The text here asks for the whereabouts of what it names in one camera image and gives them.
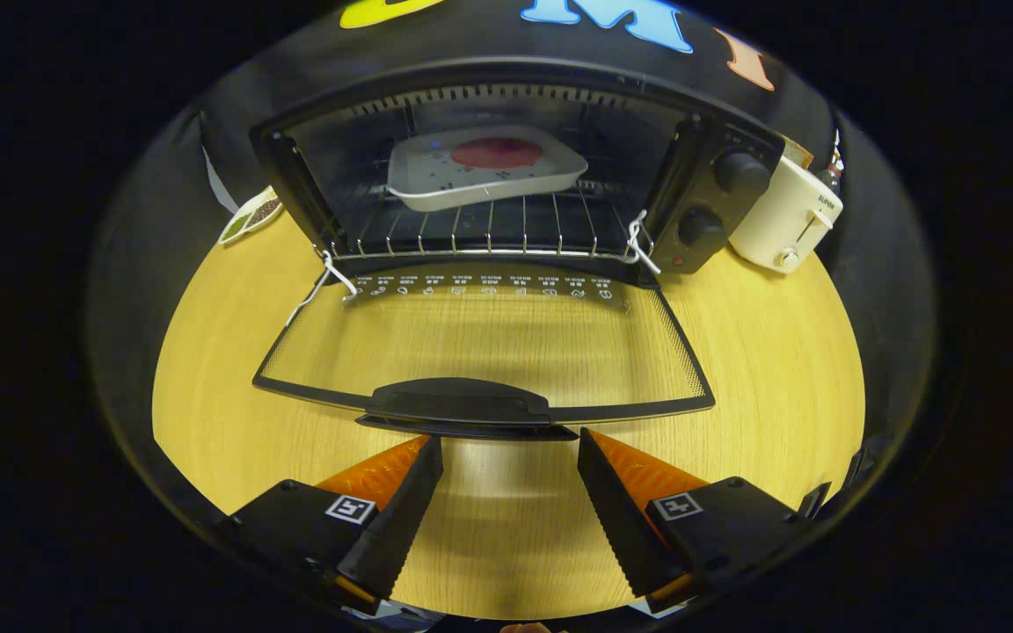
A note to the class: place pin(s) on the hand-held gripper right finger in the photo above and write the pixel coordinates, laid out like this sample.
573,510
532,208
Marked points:
616,519

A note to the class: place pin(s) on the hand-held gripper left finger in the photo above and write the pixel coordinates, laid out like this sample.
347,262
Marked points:
397,523

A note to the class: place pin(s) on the black toaster oven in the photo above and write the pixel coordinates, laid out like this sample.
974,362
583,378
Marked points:
471,400

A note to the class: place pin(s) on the white square plate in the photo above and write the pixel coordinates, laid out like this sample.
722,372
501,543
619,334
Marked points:
436,180

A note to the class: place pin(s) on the pink ham slice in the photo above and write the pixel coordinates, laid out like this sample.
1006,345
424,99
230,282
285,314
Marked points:
496,152

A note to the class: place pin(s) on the white pop-up toaster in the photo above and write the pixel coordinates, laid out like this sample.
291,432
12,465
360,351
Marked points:
779,220

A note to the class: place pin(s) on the white divided dish of beans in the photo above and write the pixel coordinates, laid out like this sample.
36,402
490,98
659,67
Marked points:
251,215

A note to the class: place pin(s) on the brown bread slice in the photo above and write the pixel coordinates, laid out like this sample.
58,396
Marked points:
797,154

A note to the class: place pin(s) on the black backdrop cloth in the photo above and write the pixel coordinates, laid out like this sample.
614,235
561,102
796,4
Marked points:
163,176

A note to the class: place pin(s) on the clear plastic water bottle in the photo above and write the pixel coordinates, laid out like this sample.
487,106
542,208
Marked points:
837,163

